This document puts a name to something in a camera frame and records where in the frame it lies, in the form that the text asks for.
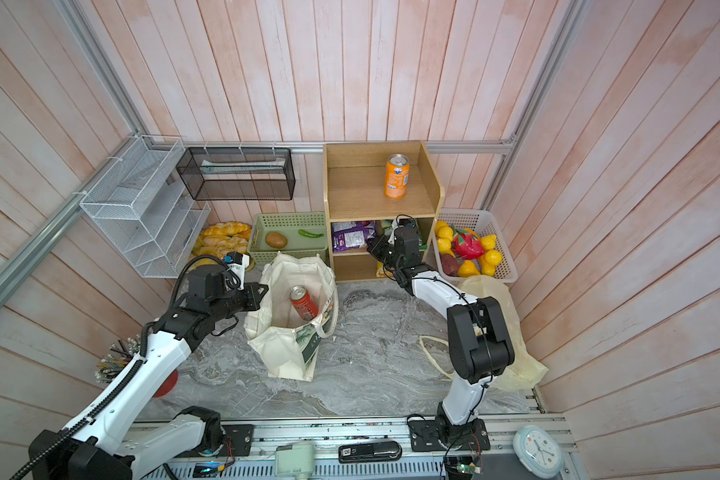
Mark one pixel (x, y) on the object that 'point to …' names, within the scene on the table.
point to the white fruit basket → (467, 218)
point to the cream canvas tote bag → (287, 343)
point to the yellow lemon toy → (493, 256)
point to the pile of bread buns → (220, 238)
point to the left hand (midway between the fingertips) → (268, 293)
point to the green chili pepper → (309, 234)
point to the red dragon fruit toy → (467, 245)
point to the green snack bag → (386, 226)
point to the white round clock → (537, 453)
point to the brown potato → (276, 239)
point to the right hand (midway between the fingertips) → (364, 238)
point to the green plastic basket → (293, 234)
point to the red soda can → (304, 303)
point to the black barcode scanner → (369, 452)
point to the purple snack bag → (349, 235)
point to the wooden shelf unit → (368, 186)
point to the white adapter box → (294, 460)
